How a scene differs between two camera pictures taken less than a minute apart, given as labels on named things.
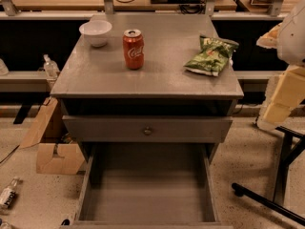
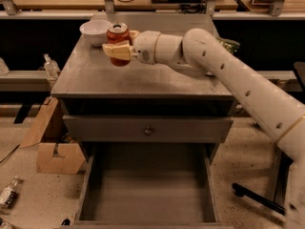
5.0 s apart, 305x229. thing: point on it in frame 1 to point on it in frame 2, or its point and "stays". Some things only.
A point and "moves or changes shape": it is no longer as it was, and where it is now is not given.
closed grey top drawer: x=147 y=129 stays
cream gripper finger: x=270 y=38 to x=144 y=48
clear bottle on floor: x=8 y=195 stays
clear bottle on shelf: x=50 y=67 stays
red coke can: x=133 y=47 moves or changes shape
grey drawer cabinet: x=150 y=132 stays
